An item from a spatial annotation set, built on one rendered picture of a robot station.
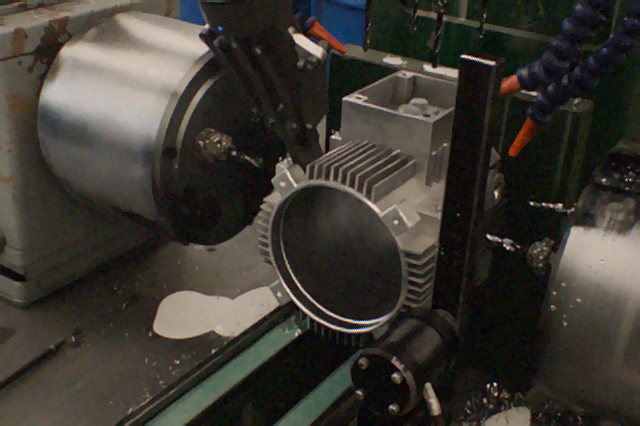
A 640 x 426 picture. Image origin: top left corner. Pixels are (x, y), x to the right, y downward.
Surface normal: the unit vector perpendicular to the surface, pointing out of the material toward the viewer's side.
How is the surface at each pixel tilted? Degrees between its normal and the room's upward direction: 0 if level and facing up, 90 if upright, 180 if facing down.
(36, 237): 90
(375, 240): 35
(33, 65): 90
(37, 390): 0
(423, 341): 26
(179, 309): 0
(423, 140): 90
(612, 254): 55
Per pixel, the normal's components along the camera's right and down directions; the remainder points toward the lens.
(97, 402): 0.05, -0.89
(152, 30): -0.08, -0.79
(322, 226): 0.81, 0.01
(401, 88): -0.55, 0.35
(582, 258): -0.47, -0.11
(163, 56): -0.22, -0.62
